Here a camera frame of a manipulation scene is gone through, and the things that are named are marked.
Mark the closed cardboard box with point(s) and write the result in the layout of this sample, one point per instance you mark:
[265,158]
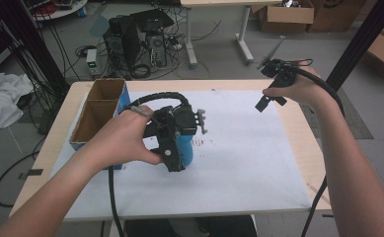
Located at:
[336,15]

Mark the open cardboard box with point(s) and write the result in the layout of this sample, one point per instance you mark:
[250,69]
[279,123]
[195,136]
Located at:
[286,16]

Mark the white cloth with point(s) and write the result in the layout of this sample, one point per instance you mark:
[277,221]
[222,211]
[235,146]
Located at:
[2,98]

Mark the blue bottle with white cap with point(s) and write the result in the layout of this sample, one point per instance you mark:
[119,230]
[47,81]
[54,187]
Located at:
[185,148]

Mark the black computer tower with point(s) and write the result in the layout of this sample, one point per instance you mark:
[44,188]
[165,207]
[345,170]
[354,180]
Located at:
[122,42]

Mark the grey floor mat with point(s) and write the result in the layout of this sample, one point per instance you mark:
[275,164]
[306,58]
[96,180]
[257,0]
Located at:
[354,121]

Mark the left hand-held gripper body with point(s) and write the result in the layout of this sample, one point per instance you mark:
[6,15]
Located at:
[184,120]

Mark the grey power supply box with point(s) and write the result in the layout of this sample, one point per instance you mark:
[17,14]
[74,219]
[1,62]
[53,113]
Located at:
[92,61]

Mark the black metal stand post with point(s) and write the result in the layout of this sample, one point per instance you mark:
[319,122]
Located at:
[38,49]
[360,42]

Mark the person's right hand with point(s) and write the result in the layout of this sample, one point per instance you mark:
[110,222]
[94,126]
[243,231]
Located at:
[303,89]

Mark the round white table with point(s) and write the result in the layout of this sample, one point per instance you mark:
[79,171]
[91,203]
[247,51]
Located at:
[59,10]

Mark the white-legged desk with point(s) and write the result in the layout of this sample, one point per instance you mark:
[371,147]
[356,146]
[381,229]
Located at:
[245,39]

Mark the black tape strip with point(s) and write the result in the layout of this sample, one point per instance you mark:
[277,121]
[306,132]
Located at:
[31,173]

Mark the blue cardboard box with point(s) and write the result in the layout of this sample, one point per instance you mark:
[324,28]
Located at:
[95,115]

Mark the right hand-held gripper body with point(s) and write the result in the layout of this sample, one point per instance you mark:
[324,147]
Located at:
[280,75]

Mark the wooden table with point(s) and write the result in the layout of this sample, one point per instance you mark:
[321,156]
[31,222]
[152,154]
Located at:
[298,131]

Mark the small computer tower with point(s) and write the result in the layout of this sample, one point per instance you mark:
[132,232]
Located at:
[157,49]

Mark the white table mat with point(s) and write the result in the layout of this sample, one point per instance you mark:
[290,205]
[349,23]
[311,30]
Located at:
[239,171]

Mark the person's left hand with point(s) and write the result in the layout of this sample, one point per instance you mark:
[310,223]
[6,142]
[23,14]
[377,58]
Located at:
[120,138]

